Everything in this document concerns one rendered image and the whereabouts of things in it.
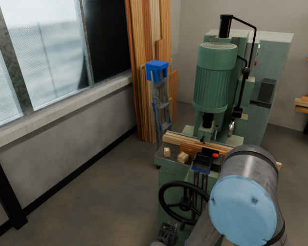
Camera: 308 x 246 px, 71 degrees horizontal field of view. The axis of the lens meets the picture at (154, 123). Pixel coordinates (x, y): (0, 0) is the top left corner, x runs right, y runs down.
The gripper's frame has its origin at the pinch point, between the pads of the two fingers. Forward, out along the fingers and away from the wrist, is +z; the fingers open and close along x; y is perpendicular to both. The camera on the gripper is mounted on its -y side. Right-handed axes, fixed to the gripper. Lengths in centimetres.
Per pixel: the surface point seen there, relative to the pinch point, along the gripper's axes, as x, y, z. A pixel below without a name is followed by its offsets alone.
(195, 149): -0.6, 36.5, 20.0
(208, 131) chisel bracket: -5, 48, 21
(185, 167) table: 2.7, 25.8, 16.2
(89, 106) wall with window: 124, 33, 85
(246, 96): -20, 69, 36
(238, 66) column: -13, 84, 32
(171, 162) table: 10.8, 26.5, 15.9
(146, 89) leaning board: 87, 56, 139
